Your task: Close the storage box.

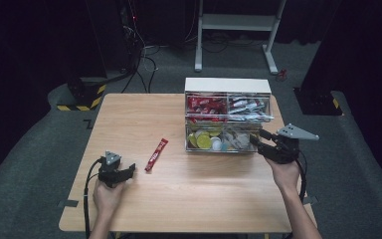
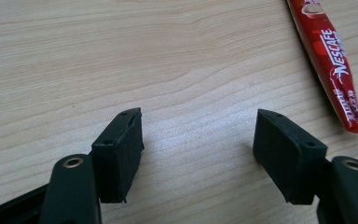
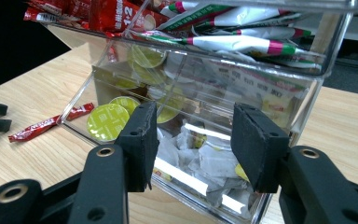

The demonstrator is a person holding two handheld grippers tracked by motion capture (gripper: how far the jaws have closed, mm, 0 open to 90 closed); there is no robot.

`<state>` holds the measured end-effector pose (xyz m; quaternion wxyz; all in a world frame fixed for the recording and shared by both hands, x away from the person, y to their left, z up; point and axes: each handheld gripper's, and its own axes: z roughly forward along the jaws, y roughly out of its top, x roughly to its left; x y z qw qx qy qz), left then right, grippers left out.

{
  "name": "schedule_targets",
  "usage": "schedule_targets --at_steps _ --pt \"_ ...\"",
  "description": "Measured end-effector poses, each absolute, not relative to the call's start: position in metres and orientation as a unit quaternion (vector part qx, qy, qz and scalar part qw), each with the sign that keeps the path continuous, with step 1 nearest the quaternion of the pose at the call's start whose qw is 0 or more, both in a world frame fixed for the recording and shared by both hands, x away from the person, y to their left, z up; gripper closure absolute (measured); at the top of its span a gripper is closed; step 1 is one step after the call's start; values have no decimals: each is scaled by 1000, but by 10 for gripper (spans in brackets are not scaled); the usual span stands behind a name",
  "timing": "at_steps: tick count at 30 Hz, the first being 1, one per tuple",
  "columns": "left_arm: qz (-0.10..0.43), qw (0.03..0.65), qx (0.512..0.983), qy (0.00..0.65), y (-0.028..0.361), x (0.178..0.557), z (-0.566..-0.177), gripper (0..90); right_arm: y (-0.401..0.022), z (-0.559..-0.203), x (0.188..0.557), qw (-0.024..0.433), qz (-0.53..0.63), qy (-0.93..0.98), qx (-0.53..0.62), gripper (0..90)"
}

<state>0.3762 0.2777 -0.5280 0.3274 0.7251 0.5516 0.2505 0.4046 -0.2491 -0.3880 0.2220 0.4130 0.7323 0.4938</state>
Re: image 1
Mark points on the clear wide drawer with packets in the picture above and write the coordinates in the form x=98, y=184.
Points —
x=228, y=114

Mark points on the pile of red packets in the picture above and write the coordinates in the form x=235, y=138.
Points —
x=205, y=105

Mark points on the clear drawer organizer white top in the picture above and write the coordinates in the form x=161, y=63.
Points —
x=227, y=85

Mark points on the dark curtain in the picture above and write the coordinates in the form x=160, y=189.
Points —
x=364, y=49
x=23, y=49

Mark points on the black flat stand base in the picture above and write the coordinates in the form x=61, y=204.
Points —
x=316, y=101

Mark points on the grey tape piece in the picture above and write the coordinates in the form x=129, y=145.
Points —
x=68, y=203
x=311, y=199

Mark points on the large yellow-green capsule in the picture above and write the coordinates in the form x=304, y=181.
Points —
x=204, y=142

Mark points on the small red floor object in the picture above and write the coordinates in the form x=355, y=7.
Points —
x=281, y=75

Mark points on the person's left hand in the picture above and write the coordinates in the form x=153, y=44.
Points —
x=106, y=199

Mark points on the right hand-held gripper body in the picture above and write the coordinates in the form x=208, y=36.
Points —
x=285, y=149

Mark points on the small yellow-green capsule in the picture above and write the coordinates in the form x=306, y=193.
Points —
x=192, y=140

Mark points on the white capsule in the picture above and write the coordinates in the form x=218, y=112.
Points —
x=216, y=144

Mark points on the red stick packet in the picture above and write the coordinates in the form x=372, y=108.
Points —
x=156, y=154

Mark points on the white metal stand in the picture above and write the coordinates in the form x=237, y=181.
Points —
x=237, y=22

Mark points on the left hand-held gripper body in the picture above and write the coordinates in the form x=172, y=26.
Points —
x=109, y=174

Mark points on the black base with hazard stripes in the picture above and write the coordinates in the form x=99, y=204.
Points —
x=86, y=94

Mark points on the pile of silver packets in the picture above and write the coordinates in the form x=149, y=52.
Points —
x=248, y=108

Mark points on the person's right hand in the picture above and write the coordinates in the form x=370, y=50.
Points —
x=286, y=177

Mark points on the clear drawer with capsules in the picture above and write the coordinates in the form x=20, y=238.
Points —
x=224, y=150

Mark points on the heap of grey sachets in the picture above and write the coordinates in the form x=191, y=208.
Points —
x=238, y=141

